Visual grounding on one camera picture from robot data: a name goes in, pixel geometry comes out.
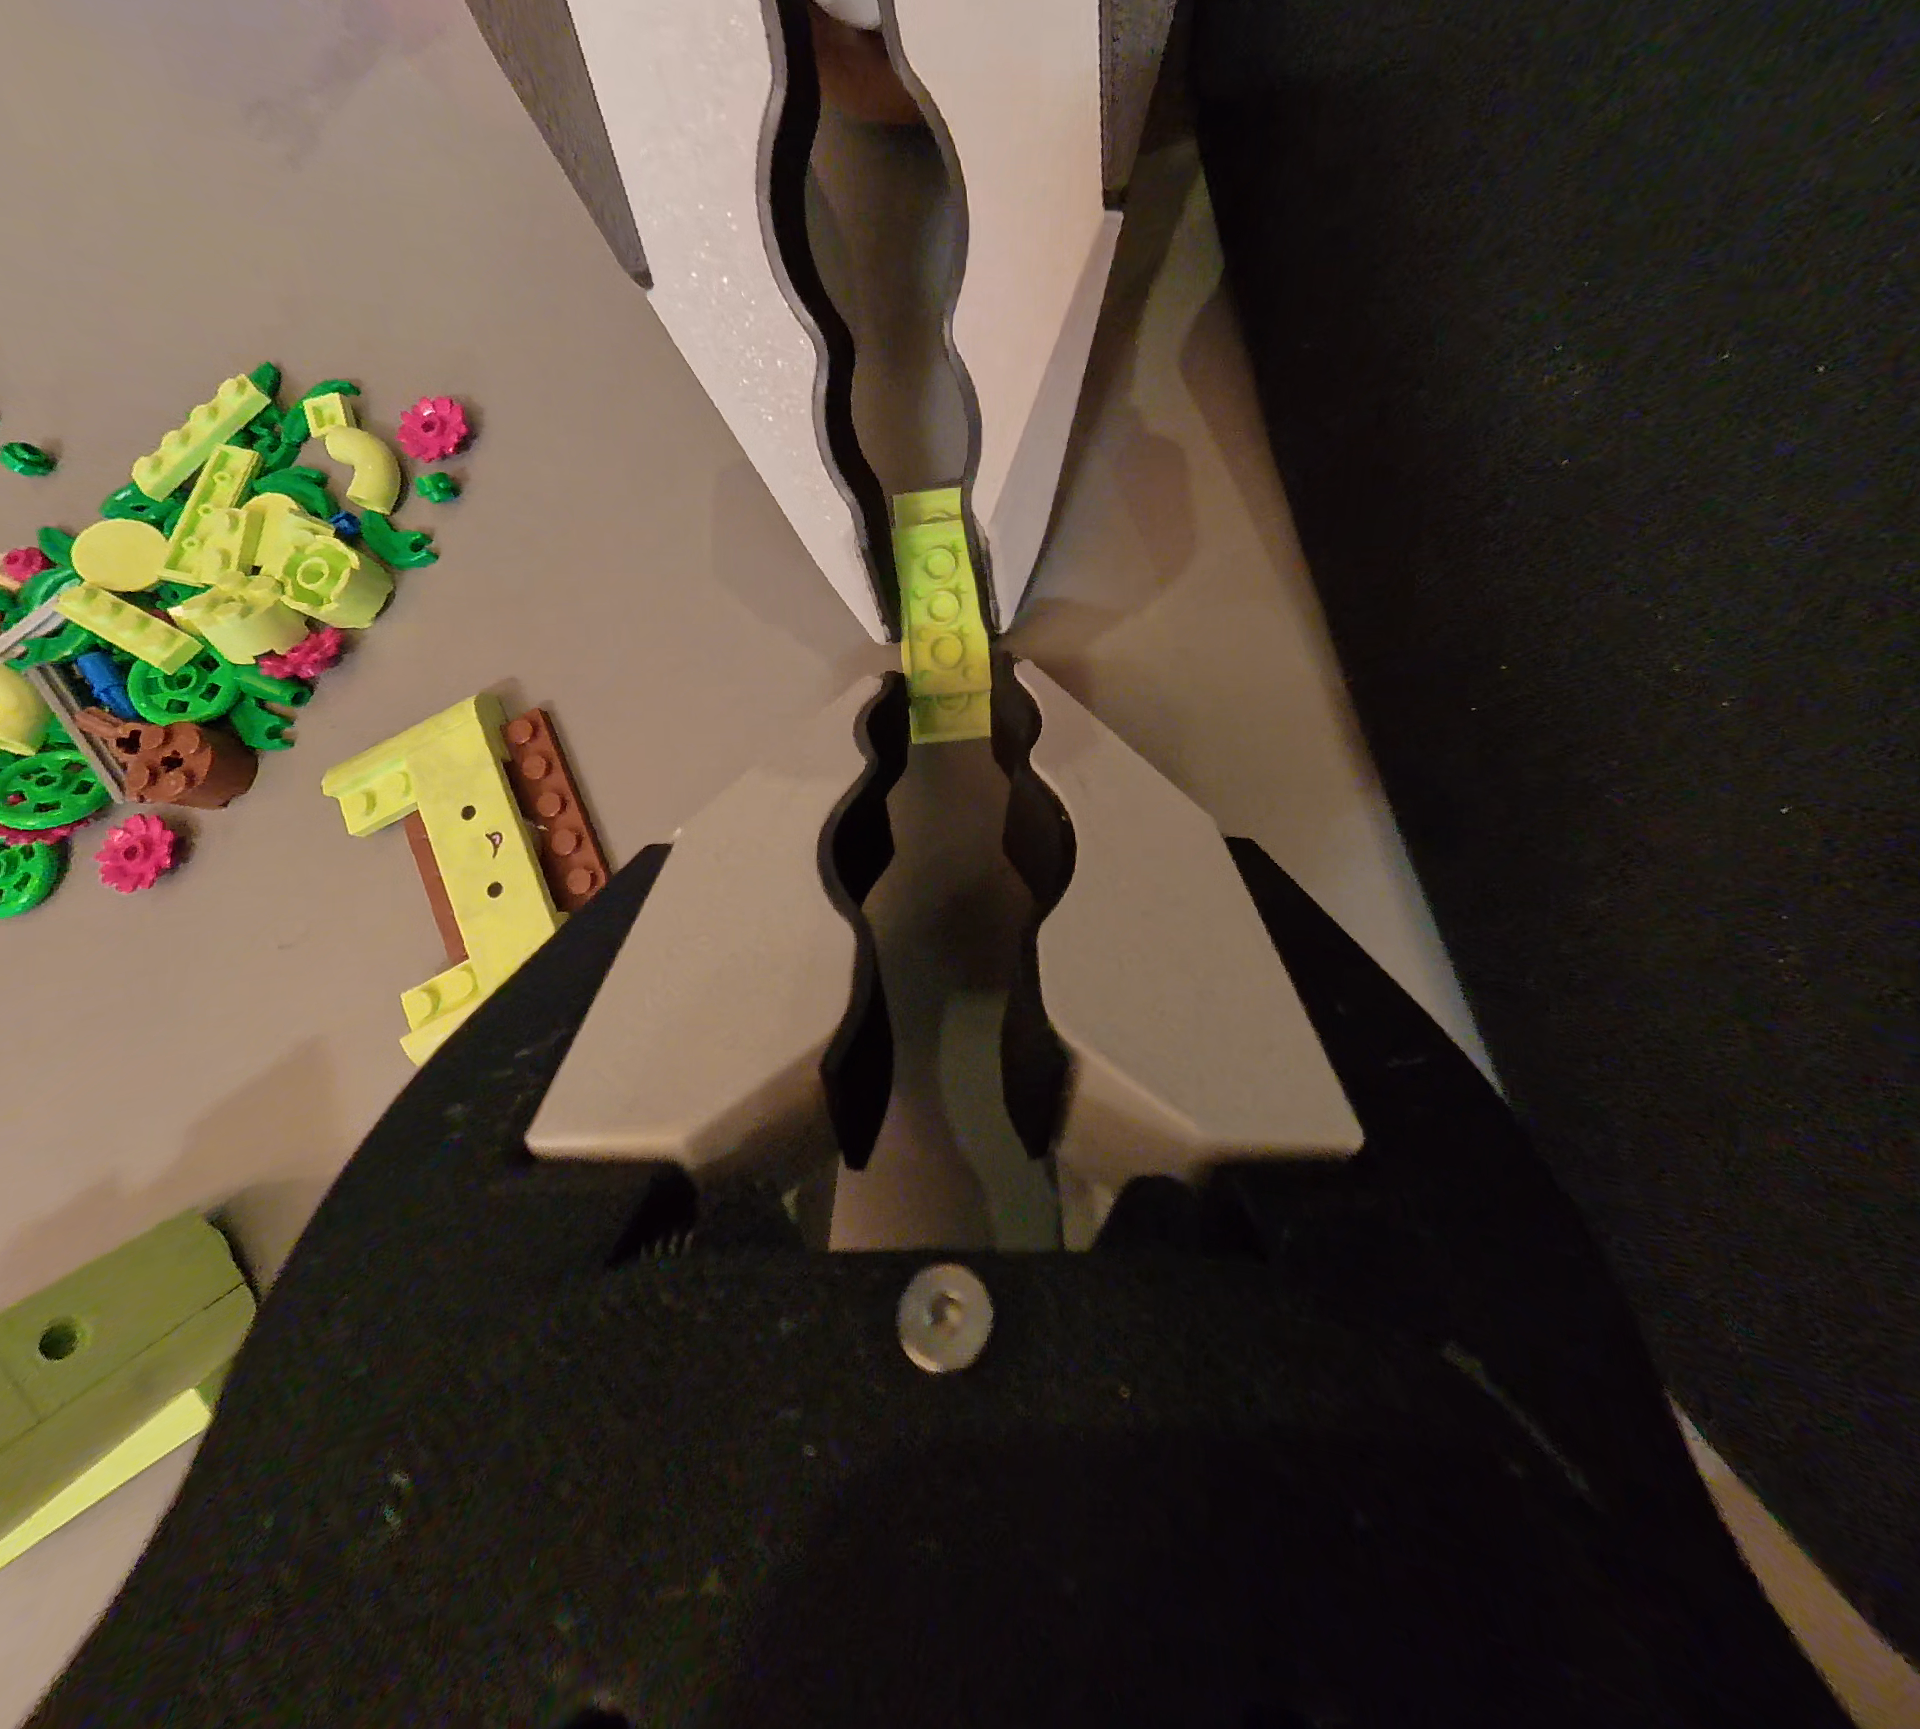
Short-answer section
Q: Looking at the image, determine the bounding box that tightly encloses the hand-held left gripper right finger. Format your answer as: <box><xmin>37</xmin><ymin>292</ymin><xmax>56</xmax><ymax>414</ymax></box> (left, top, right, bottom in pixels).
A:
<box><xmin>996</xmin><ymin>657</ymin><xmax>1367</xmax><ymax>1221</ymax></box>

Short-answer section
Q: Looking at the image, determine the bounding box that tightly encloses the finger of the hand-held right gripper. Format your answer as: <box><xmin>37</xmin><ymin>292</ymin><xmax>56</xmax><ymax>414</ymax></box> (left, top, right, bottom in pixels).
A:
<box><xmin>869</xmin><ymin>0</ymin><xmax>1127</xmax><ymax>629</ymax></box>
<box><xmin>531</xmin><ymin>0</ymin><xmax>887</xmax><ymax>632</ymax></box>

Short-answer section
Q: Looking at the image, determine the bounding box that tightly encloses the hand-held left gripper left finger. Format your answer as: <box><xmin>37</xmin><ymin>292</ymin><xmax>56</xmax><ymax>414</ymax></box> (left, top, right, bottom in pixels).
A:
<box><xmin>524</xmin><ymin>677</ymin><xmax>902</xmax><ymax>1221</ymax></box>

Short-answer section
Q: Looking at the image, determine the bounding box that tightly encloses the lime bracket build with brown plate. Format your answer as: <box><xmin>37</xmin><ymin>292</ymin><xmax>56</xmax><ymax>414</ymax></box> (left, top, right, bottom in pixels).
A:
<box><xmin>322</xmin><ymin>695</ymin><xmax>612</xmax><ymax>1068</ymax></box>

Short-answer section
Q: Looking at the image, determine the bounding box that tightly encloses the long lime toy plate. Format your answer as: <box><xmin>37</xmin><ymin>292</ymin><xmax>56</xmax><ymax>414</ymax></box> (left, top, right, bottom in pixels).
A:
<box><xmin>891</xmin><ymin>489</ymin><xmax>1001</xmax><ymax>744</ymax></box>

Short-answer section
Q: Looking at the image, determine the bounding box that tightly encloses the short lime toy plate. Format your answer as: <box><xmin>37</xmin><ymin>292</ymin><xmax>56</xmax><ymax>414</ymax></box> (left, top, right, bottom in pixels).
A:
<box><xmin>896</xmin><ymin>521</ymin><xmax>996</xmax><ymax>697</ymax></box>

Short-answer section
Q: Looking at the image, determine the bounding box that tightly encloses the person's right hand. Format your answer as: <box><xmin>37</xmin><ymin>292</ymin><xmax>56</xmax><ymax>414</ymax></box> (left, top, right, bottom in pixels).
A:
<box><xmin>810</xmin><ymin>5</ymin><xmax>920</xmax><ymax>127</ymax></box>

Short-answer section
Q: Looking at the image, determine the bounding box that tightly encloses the pile of small toy bricks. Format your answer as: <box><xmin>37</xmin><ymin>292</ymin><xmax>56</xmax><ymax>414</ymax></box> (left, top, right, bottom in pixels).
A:
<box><xmin>0</xmin><ymin>361</ymin><xmax>474</xmax><ymax>924</ymax></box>

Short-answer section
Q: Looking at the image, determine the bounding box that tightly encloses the person's black clothing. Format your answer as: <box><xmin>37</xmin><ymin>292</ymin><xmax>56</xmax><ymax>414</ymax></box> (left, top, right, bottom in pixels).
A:
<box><xmin>1192</xmin><ymin>0</ymin><xmax>1920</xmax><ymax>1662</ymax></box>

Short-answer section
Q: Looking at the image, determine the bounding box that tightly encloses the lime brick box with brown bricks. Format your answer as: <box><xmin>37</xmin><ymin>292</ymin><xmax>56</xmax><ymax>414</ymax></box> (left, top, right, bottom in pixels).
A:
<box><xmin>0</xmin><ymin>1209</ymin><xmax>259</xmax><ymax>1569</ymax></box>

